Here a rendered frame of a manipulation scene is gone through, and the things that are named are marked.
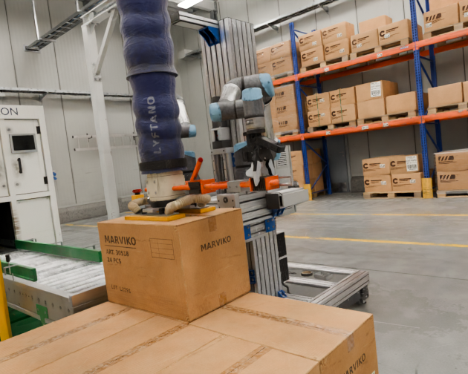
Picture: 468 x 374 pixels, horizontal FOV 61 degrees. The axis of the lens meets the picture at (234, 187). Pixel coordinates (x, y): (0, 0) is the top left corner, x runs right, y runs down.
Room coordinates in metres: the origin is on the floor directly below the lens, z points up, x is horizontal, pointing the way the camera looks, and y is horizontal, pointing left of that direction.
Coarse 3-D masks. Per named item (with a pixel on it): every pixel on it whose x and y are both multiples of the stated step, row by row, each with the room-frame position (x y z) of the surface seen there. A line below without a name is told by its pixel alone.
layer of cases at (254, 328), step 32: (64, 320) 1.76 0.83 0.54; (96, 320) 1.72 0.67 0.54; (128, 320) 1.67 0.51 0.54; (160, 320) 1.63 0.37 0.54; (224, 320) 1.55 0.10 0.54; (256, 320) 1.52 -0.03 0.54; (288, 320) 1.48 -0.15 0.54; (320, 320) 1.45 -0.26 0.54; (352, 320) 1.42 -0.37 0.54; (0, 352) 1.49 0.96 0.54; (32, 352) 1.45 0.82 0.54; (64, 352) 1.42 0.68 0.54; (96, 352) 1.39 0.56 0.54; (128, 352) 1.36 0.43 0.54; (160, 352) 1.33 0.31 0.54; (192, 352) 1.31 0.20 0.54; (224, 352) 1.28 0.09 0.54; (256, 352) 1.26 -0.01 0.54; (288, 352) 1.24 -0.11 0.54; (320, 352) 1.21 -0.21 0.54; (352, 352) 1.31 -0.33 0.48
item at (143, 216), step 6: (162, 210) 1.78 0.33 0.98; (126, 216) 1.91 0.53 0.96; (132, 216) 1.88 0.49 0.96; (138, 216) 1.85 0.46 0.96; (144, 216) 1.82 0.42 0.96; (150, 216) 1.79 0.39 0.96; (156, 216) 1.77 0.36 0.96; (162, 216) 1.74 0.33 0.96; (168, 216) 1.72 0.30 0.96; (174, 216) 1.72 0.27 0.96; (180, 216) 1.74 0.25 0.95
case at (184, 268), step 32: (128, 224) 1.78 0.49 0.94; (160, 224) 1.63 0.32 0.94; (192, 224) 1.63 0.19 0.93; (224, 224) 1.77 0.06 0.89; (128, 256) 1.81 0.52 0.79; (160, 256) 1.65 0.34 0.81; (192, 256) 1.61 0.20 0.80; (224, 256) 1.75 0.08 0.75; (128, 288) 1.83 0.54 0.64; (160, 288) 1.67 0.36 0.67; (192, 288) 1.59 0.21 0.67; (224, 288) 1.73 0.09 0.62; (192, 320) 1.58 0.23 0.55
